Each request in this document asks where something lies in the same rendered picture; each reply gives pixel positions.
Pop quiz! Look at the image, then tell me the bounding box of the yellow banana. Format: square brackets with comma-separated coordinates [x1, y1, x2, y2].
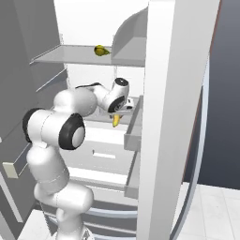
[112, 113, 122, 128]

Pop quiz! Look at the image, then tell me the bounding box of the yellow-green pear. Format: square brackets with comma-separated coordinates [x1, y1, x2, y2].
[94, 44, 112, 57]

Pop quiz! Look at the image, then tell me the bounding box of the grey curved door bin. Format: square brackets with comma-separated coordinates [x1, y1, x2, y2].
[111, 7, 148, 61]

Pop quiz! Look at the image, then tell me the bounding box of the grey fridge door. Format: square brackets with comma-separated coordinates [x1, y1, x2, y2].
[0, 0, 68, 240]

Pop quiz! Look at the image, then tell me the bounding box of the grey glass fridge shelf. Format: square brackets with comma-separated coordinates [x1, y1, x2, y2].
[29, 44, 146, 68]

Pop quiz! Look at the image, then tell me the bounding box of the white fridge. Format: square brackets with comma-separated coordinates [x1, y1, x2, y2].
[29, 0, 149, 240]

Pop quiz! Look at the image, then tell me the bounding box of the beige-ended door bin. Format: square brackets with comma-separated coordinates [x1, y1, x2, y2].
[2, 142, 33, 180]

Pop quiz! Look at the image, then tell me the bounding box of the white fridge drawer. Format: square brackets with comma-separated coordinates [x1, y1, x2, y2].
[59, 119, 136, 176]

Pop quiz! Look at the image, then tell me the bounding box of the curved grey door handle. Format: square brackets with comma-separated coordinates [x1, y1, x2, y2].
[169, 57, 211, 240]

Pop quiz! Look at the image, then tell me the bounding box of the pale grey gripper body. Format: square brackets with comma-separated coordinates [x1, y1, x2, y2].
[109, 104, 135, 119]

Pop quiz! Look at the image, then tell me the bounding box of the white fridge door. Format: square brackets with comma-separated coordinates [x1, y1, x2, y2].
[136, 0, 221, 240]

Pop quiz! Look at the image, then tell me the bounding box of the grey freezer drawer front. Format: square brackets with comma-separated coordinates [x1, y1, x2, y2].
[39, 198, 139, 240]

